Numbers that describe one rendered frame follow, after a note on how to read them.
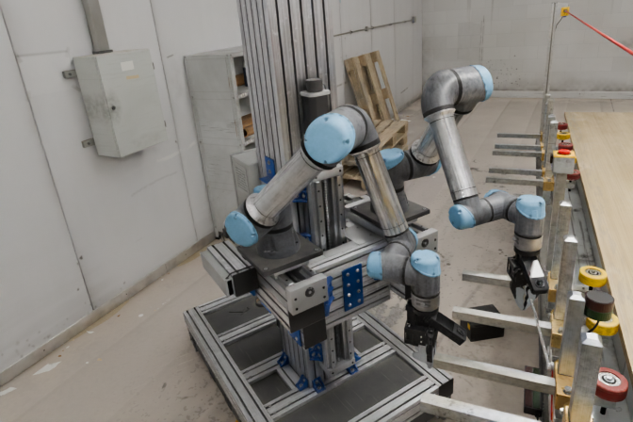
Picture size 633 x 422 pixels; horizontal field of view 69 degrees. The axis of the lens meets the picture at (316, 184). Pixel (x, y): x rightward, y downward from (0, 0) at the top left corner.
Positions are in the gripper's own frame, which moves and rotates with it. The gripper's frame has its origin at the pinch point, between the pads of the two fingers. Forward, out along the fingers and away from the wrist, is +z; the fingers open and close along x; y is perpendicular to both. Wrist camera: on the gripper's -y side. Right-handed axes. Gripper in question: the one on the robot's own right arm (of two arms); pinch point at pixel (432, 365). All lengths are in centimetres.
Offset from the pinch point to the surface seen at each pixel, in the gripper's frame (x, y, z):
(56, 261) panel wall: -47, 230, 31
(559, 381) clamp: 0.7, -31.8, -4.6
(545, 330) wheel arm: -23.5, -29.4, -1.4
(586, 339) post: 22, -32, -35
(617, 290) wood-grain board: -42, -49, -8
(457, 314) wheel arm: -23.5, -3.6, -1.3
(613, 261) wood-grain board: -60, -51, -8
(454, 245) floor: -221, 22, 83
